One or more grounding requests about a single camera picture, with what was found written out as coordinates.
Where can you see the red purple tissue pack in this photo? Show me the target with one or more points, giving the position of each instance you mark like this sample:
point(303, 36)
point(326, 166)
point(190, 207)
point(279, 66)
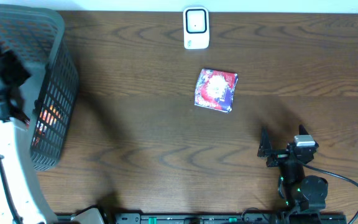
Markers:
point(215, 90)

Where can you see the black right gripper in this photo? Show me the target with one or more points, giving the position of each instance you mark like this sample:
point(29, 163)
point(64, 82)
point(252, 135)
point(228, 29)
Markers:
point(278, 156)

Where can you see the white barcode scanner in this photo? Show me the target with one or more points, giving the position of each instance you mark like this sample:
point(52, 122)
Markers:
point(196, 34)

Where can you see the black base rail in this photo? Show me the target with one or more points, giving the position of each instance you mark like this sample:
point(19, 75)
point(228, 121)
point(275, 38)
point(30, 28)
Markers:
point(97, 214)

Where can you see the grey plastic basket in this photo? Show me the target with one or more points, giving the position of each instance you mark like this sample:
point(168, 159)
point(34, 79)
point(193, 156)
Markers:
point(35, 35)

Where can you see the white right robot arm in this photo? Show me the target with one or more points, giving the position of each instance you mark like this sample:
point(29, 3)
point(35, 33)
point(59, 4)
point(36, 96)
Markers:
point(301, 192)

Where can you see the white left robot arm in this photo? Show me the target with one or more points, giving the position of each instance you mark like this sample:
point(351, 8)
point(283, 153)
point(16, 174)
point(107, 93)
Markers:
point(21, 198)

